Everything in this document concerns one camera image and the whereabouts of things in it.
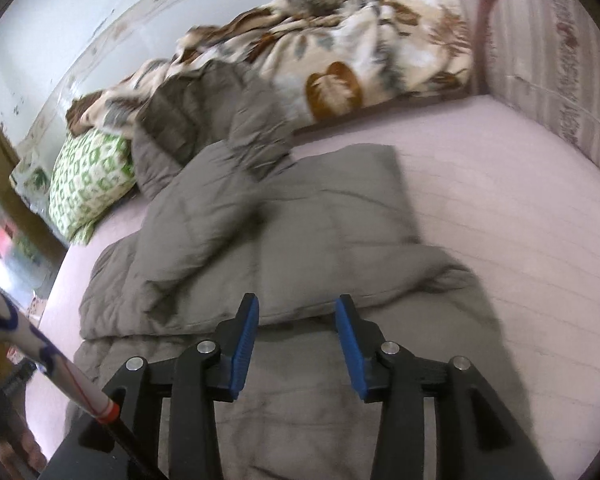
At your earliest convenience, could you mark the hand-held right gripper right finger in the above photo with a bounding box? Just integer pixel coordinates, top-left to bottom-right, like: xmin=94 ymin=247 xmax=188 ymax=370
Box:
xmin=335 ymin=294 xmax=556 ymax=480

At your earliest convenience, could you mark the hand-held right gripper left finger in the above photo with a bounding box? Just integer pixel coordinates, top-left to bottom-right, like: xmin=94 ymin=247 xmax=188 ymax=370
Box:
xmin=45 ymin=293 xmax=260 ymax=480

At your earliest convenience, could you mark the grey quilted blanket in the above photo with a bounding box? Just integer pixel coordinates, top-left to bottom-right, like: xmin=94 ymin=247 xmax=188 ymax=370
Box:
xmin=72 ymin=60 xmax=531 ymax=480

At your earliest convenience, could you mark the pink quilted bedsheet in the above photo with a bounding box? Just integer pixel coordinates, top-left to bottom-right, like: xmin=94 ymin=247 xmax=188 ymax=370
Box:
xmin=25 ymin=95 xmax=600 ymax=480

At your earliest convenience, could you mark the green patterned pillow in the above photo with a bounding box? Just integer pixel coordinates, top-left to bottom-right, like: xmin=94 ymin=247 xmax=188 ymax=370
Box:
xmin=47 ymin=127 xmax=138 ymax=246

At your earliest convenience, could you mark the white floral cloth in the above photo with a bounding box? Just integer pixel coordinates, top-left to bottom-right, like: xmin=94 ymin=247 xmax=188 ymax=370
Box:
xmin=9 ymin=152 xmax=53 ymax=201

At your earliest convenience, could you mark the leaf print blanket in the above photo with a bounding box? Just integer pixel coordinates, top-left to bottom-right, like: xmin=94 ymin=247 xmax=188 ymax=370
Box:
xmin=65 ymin=0 xmax=476 ymax=136

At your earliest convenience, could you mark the white printed cable sleeve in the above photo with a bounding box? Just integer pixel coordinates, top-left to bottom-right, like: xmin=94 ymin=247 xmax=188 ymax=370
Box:
xmin=0 ymin=265 xmax=118 ymax=421

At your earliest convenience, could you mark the wooden door frame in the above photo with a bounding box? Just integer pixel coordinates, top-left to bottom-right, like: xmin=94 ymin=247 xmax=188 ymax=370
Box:
xmin=0 ymin=85 xmax=71 ymax=251

